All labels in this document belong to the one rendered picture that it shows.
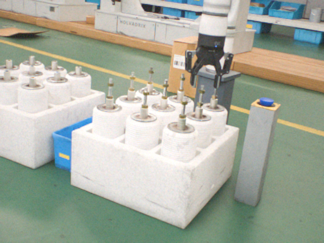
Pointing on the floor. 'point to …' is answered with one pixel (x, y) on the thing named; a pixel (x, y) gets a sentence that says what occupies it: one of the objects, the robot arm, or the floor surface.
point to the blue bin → (66, 144)
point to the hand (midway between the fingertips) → (205, 83)
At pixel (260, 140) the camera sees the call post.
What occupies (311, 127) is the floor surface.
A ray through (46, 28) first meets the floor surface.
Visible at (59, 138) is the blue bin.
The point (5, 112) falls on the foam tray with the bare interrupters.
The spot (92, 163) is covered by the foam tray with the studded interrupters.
